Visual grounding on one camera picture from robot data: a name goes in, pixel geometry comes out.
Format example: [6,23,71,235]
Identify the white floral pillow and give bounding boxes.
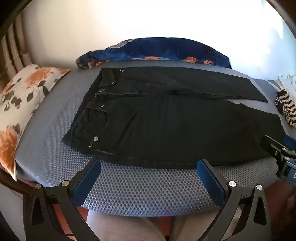
[0,64,71,181]

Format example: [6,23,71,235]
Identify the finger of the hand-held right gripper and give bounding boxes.
[284,136,296,151]
[260,136,296,163]

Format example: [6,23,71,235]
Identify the blue floral blanket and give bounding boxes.
[76,37,232,70]

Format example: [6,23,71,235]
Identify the person's legs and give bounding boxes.
[87,207,241,241]

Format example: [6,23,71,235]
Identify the grey mesh mat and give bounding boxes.
[15,61,289,217]

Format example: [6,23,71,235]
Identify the black pants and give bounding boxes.
[62,67,287,166]

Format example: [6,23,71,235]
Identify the white flowered cloth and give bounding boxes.
[279,74,296,92]

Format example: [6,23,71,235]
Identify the beige curtain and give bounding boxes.
[0,16,31,93]

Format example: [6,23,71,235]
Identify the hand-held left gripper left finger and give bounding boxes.
[23,159,102,241]

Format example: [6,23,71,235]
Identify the black and white striped cloth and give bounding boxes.
[274,90,296,127]

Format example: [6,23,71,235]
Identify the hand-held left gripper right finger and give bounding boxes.
[196,159,272,241]

